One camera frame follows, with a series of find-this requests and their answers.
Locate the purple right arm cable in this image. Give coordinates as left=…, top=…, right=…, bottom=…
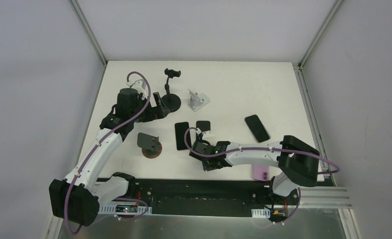
left=184, top=126, right=341, bottom=225

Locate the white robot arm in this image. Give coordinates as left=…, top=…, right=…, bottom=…
left=49, top=88, right=150, bottom=227

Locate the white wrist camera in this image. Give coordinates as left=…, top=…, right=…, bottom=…
left=197, top=130, right=214, bottom=139
left=127, top=79, right=148, bottom=100

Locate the silver metal phone stand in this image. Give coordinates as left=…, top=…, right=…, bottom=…
left=187, top=89, right=210, bottom=112

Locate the grey stand with brown base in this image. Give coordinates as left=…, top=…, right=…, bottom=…
left=137, top=132, right=162, bottom=159

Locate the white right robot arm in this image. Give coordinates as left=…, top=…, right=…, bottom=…
left=189, top=135, right=319, bottom=204

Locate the black round disc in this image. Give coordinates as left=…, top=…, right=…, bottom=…
left=161, top=68, right=181, bottom=113

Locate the aluminium frame rail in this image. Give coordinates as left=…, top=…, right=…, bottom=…
left=300, top=187, right=352, bottom=209

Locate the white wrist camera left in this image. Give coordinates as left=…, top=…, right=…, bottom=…
left=127, top=79, right=148, bottom=100

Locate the black phone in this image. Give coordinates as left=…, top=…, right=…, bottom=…
left=245, top=115, right=271, bottom=143
left=174, top=121, right=191, bottom=151

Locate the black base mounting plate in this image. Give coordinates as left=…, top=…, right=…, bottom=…
left=128, top=179, right=299, bottom=218

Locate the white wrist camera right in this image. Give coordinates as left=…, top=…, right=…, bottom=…
left=197, top=130, right=214, bottom=139

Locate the dark phone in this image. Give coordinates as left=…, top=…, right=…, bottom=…
left=196, top=120, right=211, bottom=132

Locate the purple phone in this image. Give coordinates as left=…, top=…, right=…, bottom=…
left=251, top=165, right=269, bottom=181

